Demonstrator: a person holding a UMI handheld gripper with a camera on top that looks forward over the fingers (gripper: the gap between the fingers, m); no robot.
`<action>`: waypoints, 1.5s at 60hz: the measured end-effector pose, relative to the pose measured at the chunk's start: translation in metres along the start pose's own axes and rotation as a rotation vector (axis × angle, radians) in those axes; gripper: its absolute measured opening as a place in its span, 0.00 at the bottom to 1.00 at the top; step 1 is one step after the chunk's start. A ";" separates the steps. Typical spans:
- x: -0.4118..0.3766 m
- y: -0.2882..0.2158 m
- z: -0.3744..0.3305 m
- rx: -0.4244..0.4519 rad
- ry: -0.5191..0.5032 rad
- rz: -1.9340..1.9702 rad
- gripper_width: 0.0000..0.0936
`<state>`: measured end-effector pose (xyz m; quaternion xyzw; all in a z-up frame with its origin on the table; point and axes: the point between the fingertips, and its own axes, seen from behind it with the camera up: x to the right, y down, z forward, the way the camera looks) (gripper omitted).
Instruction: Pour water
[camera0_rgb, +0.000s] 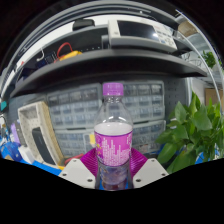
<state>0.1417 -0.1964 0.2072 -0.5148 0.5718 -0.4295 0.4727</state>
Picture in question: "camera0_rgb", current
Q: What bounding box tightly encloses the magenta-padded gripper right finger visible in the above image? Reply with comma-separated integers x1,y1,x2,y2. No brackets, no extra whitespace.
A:
128,147,169,190

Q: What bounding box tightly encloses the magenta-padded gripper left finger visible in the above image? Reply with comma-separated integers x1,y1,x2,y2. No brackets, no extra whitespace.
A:
59,147,99,190

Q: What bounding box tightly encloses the clear bottle with purple label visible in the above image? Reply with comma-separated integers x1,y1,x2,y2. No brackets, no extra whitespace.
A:
93,82,134,191

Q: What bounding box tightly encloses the yellow multimeter with red leads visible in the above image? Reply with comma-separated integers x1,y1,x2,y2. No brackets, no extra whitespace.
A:
58,153,86,170

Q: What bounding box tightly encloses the small grey drawer cabinet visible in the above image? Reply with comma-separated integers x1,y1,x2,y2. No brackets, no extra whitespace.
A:
54,128,90,158
142,119,167,154

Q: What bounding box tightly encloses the black rectangular pad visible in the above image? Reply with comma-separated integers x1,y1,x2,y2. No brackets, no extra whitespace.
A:
31,126,58,166

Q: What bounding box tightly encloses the green potted plant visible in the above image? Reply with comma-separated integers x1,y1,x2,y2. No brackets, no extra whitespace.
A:
154,91,224,174

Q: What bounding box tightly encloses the large grey drawer cabinet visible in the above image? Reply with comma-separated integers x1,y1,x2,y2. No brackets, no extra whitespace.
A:
123,79,166,123
46,83,103,129

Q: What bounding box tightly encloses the dark shelf unit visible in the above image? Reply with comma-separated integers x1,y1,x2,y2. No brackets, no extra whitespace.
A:
0,1,209,101

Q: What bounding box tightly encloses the white wire rack shelf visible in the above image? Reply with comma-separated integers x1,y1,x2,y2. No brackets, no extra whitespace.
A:
176,9,224,98

